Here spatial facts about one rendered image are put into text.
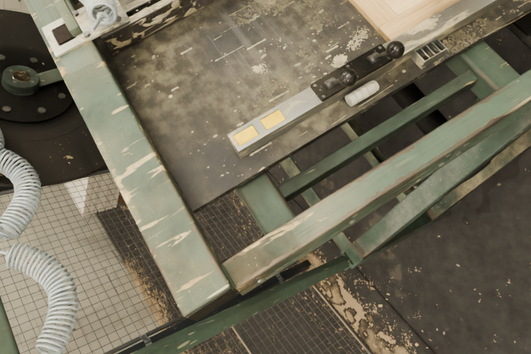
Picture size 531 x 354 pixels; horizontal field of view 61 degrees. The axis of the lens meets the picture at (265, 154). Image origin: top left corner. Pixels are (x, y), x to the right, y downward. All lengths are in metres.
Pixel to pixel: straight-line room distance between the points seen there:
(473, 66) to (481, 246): 1.53
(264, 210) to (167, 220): 0.23
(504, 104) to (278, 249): 0.58
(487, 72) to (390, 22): 0.27
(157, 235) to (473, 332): 2.24
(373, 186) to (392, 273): 2.06
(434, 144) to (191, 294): 0.57
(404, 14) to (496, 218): 1.55
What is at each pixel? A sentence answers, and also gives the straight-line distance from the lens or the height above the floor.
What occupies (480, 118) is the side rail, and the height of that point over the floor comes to 1.30.
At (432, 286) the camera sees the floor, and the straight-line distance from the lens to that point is 2.87.
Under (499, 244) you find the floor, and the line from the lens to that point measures 2.59.
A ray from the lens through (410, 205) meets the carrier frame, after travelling 1.80.
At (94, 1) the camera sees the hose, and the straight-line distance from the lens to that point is 1.07.
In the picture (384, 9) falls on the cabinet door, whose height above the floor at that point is 1.25.
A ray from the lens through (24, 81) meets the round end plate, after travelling 1.66.
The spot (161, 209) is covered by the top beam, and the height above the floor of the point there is 1.87.
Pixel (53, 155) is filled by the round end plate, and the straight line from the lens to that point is 1.52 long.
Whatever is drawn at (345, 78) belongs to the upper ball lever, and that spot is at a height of 1.54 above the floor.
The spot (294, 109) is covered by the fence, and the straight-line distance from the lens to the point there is 1.02.
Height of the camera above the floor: 2.27
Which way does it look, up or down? 41 degrees down
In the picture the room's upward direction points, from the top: 104 degrees counter-clockwise
